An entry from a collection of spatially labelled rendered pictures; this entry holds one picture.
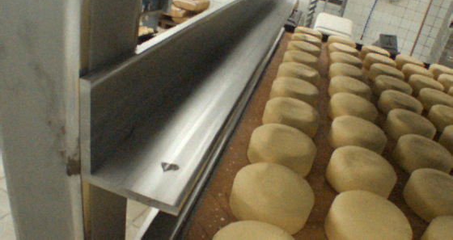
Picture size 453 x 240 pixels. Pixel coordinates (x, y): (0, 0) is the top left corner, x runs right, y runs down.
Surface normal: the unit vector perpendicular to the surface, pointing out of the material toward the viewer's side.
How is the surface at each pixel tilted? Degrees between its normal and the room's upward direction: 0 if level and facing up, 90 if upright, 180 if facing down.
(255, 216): 90
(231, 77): 0
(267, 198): 0
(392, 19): 90
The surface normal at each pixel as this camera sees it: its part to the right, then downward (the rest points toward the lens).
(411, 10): -0.44, 0.34
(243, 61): 0.18, -0.87
